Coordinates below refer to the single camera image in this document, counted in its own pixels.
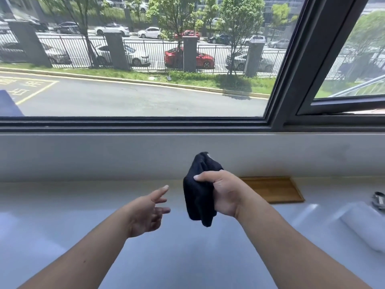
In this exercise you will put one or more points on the person's left hand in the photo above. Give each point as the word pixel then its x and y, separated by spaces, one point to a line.
pixel 141 213

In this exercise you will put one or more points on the person's right hand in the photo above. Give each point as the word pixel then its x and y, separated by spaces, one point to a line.
pixel 228 195

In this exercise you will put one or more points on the person's left middle finger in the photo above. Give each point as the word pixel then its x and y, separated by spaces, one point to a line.
pixel 163 211

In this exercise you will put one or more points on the person's right thumb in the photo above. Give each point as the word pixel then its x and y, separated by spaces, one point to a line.
pixel 207 176

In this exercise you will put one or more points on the person's left thumb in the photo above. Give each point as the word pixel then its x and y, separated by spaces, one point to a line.
pixel 159 192

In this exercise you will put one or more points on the black cloth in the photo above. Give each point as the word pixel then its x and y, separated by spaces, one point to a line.
pixel 198 198

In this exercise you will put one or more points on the person's right forearm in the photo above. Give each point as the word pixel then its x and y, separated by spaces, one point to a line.
pixel 288 249

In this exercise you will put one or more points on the person's left forearm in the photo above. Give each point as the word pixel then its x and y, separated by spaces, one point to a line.
pixel 84 255

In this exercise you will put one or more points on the wooden tray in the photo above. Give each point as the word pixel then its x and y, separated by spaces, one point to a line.
pixel 276 189

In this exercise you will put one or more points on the grass strip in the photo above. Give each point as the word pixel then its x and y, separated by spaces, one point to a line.
pixel 195 78

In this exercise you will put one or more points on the red car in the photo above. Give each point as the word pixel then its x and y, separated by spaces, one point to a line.
pixel 204 60

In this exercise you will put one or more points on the grey fence pillar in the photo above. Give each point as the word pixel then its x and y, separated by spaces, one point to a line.
pixel 190 54
pixel 117 51
pixel 28 42
pixel 254 60

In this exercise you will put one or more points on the silver grey car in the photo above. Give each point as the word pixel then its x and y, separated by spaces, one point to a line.
pixel 266 64

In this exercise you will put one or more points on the white car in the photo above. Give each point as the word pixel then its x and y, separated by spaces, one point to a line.
pixel 137 57

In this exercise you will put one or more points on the dark open window sash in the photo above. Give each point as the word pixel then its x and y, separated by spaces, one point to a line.
pixel 340 106

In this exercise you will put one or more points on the row of parked vehicles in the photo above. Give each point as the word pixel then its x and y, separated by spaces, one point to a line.
pixel 149 32

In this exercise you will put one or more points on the black metal fence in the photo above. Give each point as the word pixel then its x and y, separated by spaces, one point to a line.
pixel 75 52

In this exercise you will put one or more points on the white rolled towel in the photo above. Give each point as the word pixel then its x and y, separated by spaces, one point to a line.
pixel 365 225

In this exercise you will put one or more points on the dark grey car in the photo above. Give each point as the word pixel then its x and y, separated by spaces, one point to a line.
pixel 57 55

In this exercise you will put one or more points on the silver metal fixture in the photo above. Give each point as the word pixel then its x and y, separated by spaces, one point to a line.
pixel 379 200

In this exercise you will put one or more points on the blue canopy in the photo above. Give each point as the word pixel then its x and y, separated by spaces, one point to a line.
pixel 9 103

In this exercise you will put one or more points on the metal handrail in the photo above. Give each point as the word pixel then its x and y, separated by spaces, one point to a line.
pixel 358 85

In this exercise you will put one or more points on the small light green tree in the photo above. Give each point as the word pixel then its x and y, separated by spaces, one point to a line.
pixel 280 13

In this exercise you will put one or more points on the dark window frame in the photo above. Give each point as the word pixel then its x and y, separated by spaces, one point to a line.
pixel 150 123

